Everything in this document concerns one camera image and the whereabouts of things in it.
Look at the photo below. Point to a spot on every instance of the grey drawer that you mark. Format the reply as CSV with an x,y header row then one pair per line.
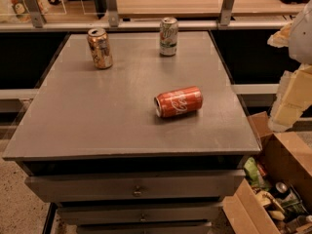
x,y
148,228
140,213
160,185

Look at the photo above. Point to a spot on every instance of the white green 7up can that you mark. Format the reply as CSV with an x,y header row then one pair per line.
x,y
168,36

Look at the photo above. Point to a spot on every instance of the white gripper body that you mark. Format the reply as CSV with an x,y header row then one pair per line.
x,y
301,38

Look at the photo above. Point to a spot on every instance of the grey metal bracket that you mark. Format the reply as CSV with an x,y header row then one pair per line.
x,y
226,12
113,16
34,10

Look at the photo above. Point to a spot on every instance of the red Coca-Cola can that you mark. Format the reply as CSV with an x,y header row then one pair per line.
x,y
178,102

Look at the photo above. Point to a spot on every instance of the gold brown soda can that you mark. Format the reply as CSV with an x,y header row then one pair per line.
x,y
100,48

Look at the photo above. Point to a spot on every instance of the bottom grey drawer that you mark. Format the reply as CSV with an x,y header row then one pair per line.
x,y
148,228

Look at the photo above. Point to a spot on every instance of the middle grey metal bracket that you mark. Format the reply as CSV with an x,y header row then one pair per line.
x,y
113,16

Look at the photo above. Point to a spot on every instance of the top grey drawer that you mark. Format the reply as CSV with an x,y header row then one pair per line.
x,y
160,185

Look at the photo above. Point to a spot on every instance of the open cardboard box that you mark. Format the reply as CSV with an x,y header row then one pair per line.
x,y
287,158

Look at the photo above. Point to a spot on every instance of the right grey metal bracket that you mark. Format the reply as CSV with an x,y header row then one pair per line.
x,y
226,12

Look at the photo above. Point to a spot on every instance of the left grey metal bracket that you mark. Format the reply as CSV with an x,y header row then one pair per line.
x,y
34,10

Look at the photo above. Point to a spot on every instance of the wooden desk top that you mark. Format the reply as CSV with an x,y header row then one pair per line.
x,y
203,8

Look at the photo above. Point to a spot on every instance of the green snack bag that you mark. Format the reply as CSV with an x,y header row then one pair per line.
x,y
253,175

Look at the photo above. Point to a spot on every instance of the orange printed package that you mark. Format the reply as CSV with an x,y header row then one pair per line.
x,y
14,11

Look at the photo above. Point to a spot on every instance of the dark can in box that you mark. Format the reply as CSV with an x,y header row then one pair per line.
x,y
281,190

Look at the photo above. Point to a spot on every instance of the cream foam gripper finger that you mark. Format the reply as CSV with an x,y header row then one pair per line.
x,y
280,38
293,97

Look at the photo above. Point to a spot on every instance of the grey drawer cabinet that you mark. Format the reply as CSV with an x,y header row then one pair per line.
x,y
89,121

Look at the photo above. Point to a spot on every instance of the middle grey drawer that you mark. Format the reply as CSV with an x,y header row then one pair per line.
x,y
140,213

